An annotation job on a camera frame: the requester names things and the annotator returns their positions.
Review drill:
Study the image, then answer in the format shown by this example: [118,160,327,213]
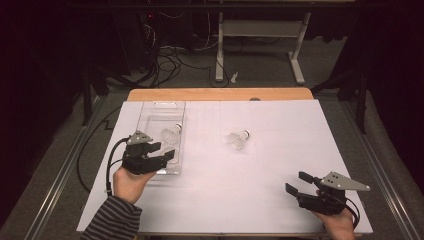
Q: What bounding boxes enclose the tangle of floor cables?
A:
[143,9,231,89]

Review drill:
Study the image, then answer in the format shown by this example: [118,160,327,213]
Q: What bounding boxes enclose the black metal stand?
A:
[81,64,111,127]
[311,66,369,134]

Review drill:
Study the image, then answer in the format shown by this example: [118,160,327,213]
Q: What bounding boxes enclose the clear plastic storage box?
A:
[128,100,187,176]

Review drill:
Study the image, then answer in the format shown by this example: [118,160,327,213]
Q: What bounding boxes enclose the black floor cable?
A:
[76,104,123,193]

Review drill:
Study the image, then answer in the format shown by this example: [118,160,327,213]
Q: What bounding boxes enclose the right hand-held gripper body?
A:
[295,171,372,217]

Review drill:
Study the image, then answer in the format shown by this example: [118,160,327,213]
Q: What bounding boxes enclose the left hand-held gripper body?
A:
[121,130,168,176]

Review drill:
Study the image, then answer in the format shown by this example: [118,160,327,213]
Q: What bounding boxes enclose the person's left hand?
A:
[112,165,157,205]

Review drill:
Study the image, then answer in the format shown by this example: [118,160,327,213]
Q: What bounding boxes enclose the white metal stand frame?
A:
[214,11,306,86]

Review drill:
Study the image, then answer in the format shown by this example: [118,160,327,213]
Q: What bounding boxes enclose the person's right hand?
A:
[313,209,356,240]

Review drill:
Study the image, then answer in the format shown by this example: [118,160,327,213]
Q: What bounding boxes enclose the dark curtain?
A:
[0,0,88,228]
[346,0,424,184]

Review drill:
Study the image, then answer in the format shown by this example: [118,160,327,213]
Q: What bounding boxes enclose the wooden table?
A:
[126,87,315,102]

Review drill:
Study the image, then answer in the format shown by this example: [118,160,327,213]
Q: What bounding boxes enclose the right hand-held gripper cable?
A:
[344,198,361,231]

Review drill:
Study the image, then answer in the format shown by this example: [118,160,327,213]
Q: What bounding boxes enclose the black equipment case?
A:
[111,9,161,76]

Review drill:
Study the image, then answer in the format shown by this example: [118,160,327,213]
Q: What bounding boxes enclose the white table cover sheet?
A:
[75,99,374,235]

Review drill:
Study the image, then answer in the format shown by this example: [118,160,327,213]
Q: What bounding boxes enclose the aluminium floor rail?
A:
[338,98,418,240]
[23,94,108,240]

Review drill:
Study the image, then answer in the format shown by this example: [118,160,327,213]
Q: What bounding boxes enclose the white feather shuttlecock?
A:
[227,129,252,150]
[160,122,184,146]

